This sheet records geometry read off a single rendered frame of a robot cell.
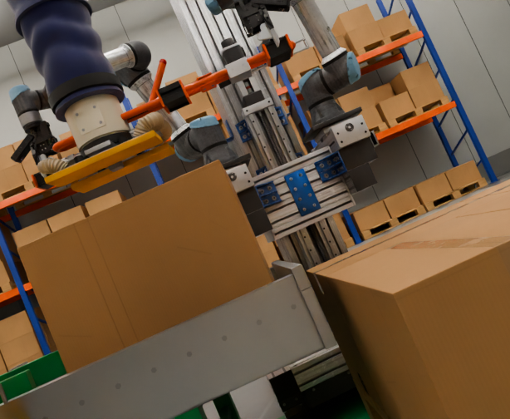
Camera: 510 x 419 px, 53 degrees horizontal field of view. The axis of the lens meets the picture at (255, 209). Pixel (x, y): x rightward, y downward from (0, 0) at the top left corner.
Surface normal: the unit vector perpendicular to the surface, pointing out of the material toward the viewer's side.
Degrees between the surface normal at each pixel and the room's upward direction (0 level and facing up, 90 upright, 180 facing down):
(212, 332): 90
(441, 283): 90
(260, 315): 90
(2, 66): 90
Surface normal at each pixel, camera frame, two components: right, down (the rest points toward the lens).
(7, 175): 0.11, -0.11
